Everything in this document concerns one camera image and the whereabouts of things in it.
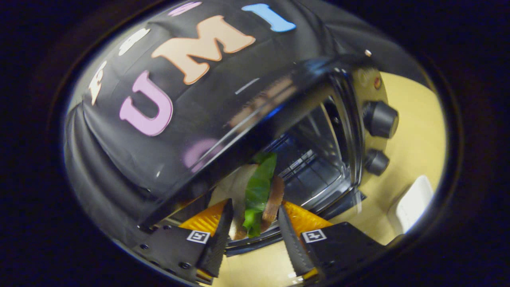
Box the black backdrop cloth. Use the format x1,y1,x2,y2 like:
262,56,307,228
64,0,423,244

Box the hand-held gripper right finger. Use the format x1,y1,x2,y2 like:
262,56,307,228
277,201,387,283

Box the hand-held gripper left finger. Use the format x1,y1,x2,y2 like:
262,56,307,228
133,199,234,285

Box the black toaster oven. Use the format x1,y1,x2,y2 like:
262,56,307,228
135,54,400,256

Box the white rectangular dish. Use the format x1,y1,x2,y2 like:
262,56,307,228
387,175,435,235

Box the lettuce bread sandwich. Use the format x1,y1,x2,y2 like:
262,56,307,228
233,152,285,240

